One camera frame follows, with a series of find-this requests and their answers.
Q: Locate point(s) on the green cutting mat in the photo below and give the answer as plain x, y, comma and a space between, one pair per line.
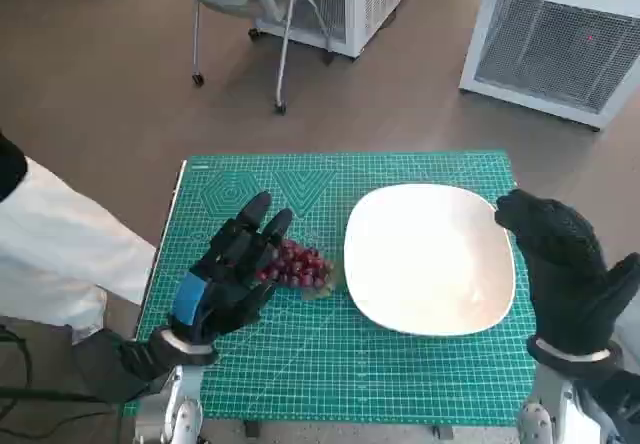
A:
350, 364

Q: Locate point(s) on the black table foot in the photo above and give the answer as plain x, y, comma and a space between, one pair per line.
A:
252, 429

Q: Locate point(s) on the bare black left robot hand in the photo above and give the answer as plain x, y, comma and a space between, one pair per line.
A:
230, 294

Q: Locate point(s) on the red toy grape bunch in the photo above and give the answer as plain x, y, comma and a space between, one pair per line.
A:
305, 266

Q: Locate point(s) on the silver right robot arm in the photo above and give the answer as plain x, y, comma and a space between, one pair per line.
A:
545, 409

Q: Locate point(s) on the person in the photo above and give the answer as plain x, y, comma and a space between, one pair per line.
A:
60, 244

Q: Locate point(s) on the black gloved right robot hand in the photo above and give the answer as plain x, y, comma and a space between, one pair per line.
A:
565, 274

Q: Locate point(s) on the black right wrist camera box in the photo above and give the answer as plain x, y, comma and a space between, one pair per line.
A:
617, 404

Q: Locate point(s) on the white square plate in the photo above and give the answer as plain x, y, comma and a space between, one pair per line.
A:
430, 264

